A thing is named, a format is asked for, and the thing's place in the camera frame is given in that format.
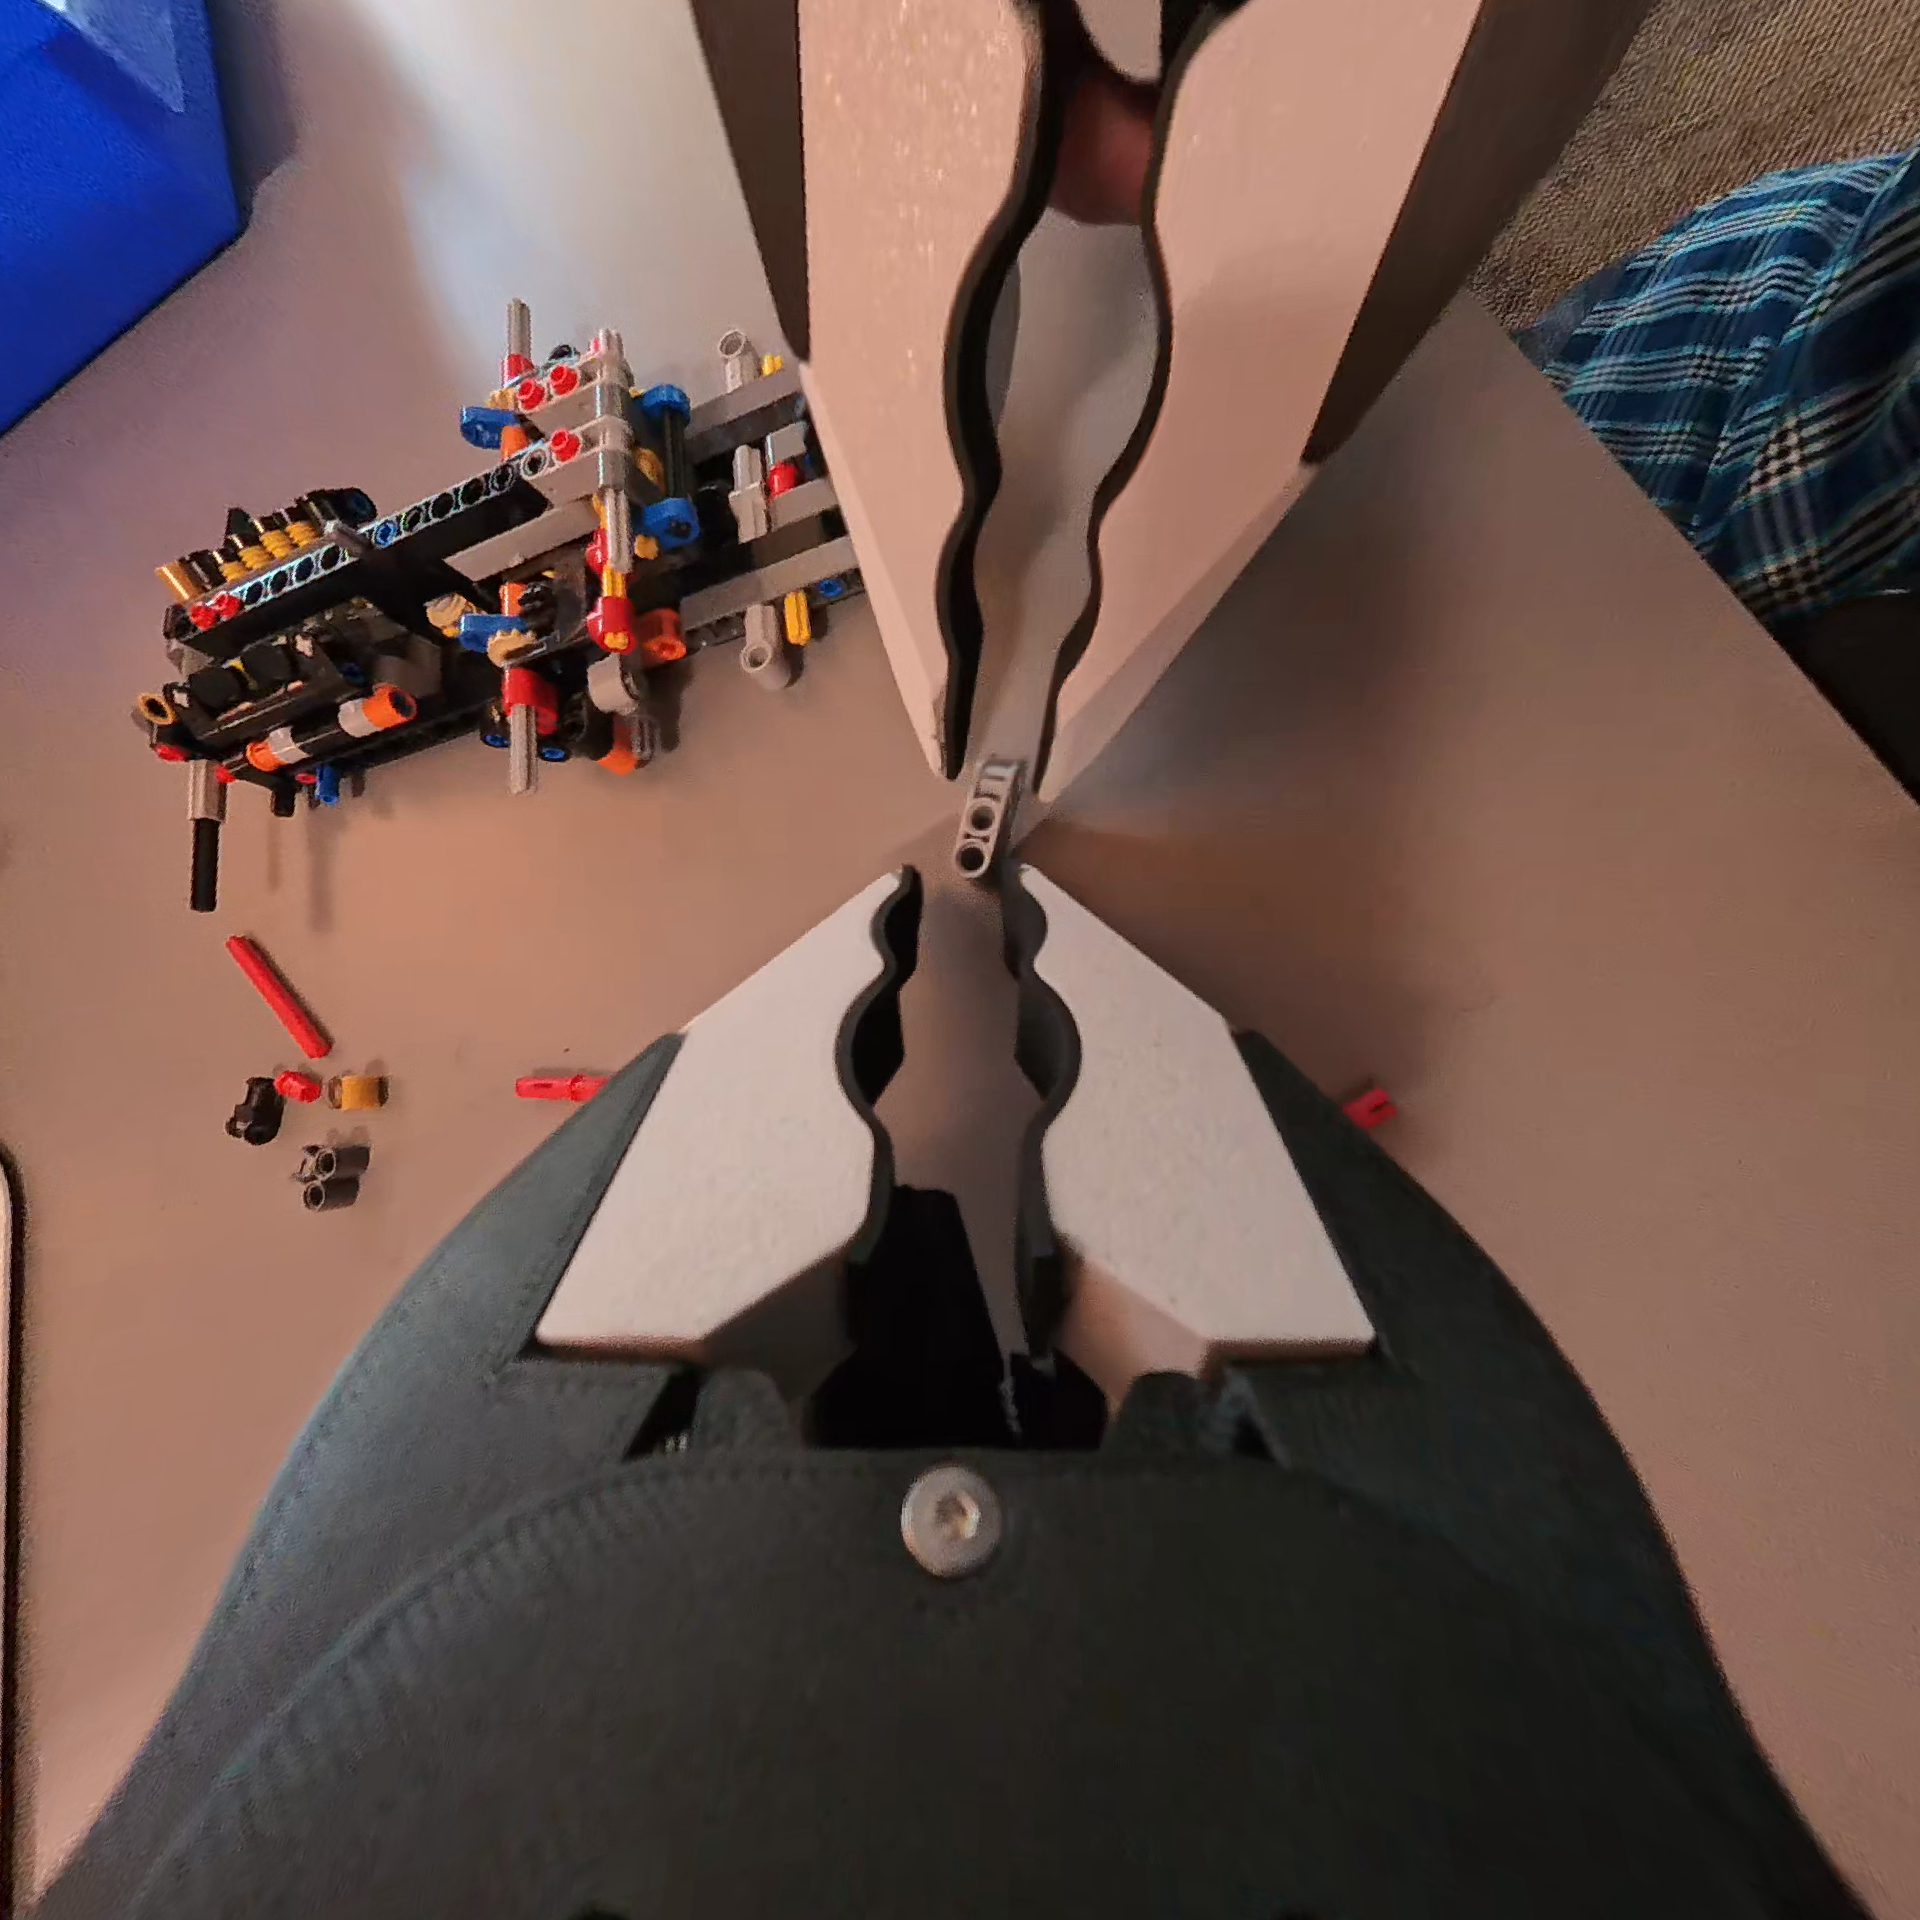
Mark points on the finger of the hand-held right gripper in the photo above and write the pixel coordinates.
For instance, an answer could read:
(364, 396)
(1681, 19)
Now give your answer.
(884, 300)
(1275, 270)

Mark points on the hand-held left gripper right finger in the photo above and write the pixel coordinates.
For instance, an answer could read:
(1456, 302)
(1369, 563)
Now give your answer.
(1200, 1185)

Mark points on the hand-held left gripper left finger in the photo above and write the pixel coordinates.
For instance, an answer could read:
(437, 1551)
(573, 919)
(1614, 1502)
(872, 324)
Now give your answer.
(720, 1185)

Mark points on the light grey lego beam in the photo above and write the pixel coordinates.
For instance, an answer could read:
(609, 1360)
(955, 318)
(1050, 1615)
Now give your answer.
(984, 820)

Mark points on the multicoloured lego vehicle chassis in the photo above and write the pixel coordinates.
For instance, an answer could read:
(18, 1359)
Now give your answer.
(494, 540)

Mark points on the red black lego pin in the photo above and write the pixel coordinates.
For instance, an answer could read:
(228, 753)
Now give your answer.
(1366, 1110)

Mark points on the dark grey lego connector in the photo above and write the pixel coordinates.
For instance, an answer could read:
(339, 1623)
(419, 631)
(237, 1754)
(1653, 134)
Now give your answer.
(331, 1176)

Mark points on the small red lego bush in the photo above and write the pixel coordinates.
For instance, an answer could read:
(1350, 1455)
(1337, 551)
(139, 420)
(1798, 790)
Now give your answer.
(297, 1083)

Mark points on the small black lego connector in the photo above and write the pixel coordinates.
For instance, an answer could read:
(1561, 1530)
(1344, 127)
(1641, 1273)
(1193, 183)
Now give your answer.
(253, 1110)

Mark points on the long red lego axle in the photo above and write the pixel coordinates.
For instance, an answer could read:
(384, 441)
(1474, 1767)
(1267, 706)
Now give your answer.
(277, 995)

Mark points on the person's blue plaid shirt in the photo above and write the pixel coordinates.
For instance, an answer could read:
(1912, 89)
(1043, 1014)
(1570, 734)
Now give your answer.
(1769, 390)

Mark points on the blue plastic storage bin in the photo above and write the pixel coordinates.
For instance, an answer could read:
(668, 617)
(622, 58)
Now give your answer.
(105, 194)

